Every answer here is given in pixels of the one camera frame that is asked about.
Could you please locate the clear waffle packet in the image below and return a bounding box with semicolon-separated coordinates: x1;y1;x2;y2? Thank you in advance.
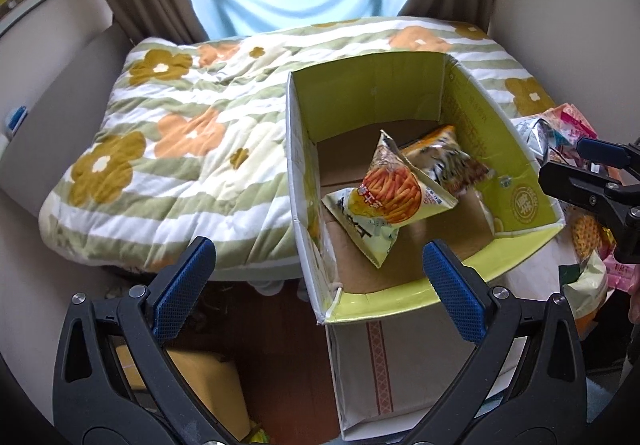
570;214;615;261

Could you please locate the person's right hand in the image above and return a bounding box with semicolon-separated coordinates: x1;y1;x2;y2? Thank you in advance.
628;281;640;325

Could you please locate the pink strawberry candy bag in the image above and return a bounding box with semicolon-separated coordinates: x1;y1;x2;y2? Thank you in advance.
544;103;598;143

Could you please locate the silver blue snack bag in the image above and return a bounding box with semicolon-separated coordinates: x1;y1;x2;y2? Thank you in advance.
511;116;576;166

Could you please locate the yellow padded envelope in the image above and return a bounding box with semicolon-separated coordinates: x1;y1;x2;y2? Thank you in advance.
116;344;250;441

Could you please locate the white cardboard box below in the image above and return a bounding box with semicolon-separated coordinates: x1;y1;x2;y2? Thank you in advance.
324;318;532;442

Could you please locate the brown striped snack bag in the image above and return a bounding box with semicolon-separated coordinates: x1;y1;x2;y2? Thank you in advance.
400;124;495;197

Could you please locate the white green snack bag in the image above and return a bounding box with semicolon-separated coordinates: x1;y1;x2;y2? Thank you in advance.
322;187;399;269

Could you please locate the orange fries snack bag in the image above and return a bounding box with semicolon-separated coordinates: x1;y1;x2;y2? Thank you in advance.
357;130;458;227

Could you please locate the floral striped quilt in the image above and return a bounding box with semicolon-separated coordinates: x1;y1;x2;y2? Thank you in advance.
38;17;552;281

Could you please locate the grey headboard panel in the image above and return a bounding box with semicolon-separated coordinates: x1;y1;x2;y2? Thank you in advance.
1;24;132;217

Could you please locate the green cardboard box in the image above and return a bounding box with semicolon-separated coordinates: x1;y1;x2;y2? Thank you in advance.
285;52;564;325

